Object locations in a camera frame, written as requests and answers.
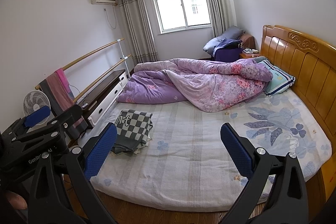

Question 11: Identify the grey white checkered cardigan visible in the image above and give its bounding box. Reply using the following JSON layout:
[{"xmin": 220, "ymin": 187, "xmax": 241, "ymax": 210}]
[{"xmin": 114, "ymin": 109, "xmax": 153, "ymax": 149}]

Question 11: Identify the person's left hand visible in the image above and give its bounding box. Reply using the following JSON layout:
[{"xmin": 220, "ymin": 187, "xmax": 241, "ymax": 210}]
[{"xmin": 6, "ymin": 192, "xmax": 27, "ymax": 210}]

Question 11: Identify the white standing fan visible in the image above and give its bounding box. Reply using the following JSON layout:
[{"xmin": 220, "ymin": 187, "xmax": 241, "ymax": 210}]
[{"xmin": 23, "ymin": 90, "xmax": 51, "ymax": 116}]

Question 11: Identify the lower wooden ballet bar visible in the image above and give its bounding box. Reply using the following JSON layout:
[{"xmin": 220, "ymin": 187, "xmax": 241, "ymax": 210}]
[{"xmin": 73, "ymin": 54, "xmax": 131, "ymax": 103}]

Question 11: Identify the wooden ballet bar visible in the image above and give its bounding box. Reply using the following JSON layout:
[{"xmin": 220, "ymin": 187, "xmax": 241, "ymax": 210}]
[
  {"xmin": 73, "ymin": 54, "xmax": 131, "ymax": 103},
  {"xmin": 34, "ymin": 38, "xmax": 125, "ymax": 90}
]

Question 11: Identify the upper wooden ballet bar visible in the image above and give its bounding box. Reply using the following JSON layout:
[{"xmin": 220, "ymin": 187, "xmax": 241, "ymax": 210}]
[{"xmin": 34, "ymin": 38, "xmax": 125, "ymax": 90}]

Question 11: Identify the pink grey towel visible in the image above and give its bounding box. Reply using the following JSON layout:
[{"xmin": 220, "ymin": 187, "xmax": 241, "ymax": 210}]
[{"xmin": 39, "ymin": 69, "xmax": 88, "ymax": 140}]

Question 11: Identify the dark white tv cabinet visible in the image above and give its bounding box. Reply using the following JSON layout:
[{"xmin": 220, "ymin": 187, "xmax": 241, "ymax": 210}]
[{"xmin": 78, "ymin": 69, "xmax": 128, "ymax": 129}]

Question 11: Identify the white floral bed mattress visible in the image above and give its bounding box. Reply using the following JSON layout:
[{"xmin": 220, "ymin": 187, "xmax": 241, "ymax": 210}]
[{"xmin": 91, "ymin": 90, "xmax": 332, "ymax": 212}]

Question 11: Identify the blue striped pillow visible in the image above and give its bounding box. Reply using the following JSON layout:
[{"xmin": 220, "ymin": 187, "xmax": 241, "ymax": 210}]
[{"xmin": 253, "ymin": 56, "xmax": 295, "ymax": 96}]

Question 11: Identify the purple floral quilt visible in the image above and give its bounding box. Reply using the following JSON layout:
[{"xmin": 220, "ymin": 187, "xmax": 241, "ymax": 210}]
[{"xmin": 117, "ymin": 58, "xmax": 273, "ymax": 113}]

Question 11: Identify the left grey curtain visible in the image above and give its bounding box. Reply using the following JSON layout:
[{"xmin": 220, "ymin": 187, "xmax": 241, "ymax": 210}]
[{"xmin": 117, "ymin": 0, "xmax": 158, "ymax": 65}]

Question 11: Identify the wooden headboard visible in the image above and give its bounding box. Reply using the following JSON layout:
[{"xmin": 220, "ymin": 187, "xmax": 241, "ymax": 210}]
[{"xmin": 261, "ymin": 25, "xmax": 335, "ymax": 205}]

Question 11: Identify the wooden nightstand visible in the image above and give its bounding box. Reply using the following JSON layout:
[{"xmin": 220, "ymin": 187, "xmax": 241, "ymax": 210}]
[{"xmin": 239, "ymin": 48, "xmax": 260, "ymax": 59}]

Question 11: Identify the window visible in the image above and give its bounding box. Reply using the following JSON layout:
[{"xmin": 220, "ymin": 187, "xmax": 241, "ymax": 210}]
[{"xmin": 153, "ymin": 0, "xmax": 211, "ymax": 34}]

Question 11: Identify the purple blanket on chair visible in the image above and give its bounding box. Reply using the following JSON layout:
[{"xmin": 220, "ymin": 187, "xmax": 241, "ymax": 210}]
[{"xmin": 213, "ymin": 39, "xmax": 242, "ymax": 63}]

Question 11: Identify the grey blue pillow pile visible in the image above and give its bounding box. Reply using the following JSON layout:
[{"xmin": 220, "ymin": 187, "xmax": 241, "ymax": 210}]
[{"xmin": 203, "ymin": 26, "xmax": 245, "ymax": 56}]

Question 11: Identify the white bar post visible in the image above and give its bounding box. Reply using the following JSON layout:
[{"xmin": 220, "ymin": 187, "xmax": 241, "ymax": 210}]
[{"xmin": 117, "ymin": 39, "xmax": 130, "ymax": 78}]

